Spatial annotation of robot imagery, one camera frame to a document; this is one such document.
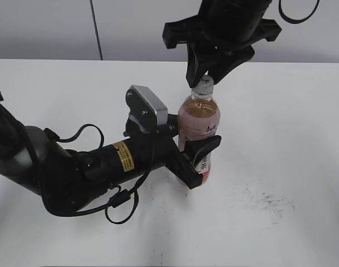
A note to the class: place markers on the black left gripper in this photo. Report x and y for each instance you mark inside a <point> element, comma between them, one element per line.
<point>132,157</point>

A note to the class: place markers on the white bottle cap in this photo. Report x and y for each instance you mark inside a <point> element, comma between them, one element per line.
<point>205,86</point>

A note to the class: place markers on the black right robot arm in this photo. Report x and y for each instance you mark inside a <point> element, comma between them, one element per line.
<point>221,6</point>

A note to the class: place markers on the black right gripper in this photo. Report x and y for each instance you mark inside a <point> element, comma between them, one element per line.
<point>227,34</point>

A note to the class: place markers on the pink oolong tea bottle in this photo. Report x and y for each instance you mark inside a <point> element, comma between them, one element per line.
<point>198,118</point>

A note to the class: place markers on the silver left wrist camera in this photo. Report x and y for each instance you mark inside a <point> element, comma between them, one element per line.
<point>146,110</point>

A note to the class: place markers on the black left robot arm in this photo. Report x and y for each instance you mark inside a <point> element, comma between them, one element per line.
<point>77,183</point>

